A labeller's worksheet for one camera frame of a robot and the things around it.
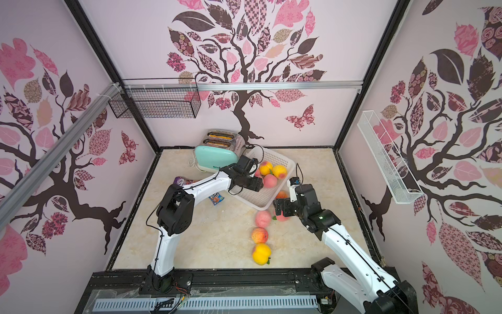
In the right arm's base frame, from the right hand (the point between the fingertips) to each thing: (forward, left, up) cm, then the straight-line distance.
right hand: (283, 203), depth 80 cm
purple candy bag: (+20, +51, -10) cm, 55 cm away
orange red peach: (+9, -1, -8) cm, 12 cm away
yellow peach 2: (+23, -1, -7) cm, 24 cm away
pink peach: (-2, 0, -11) cm, 11 cm away
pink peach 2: (-3, +9, -7) cm, 12 cm away
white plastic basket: (+10, +8, -14) cm, 19 cm away
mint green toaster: (+30, +30, +4) cm, 42 cm away
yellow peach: (+26, +7, -7) cm, 27 cm away
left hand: (+15, +12, -8) cm, 21 cm away
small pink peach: (+17, +4, -8) cm, 19 cm away
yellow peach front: (-17, +10, -9) cm, 22 cm away
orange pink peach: (-10, +11, -9) cm, 17 cm away
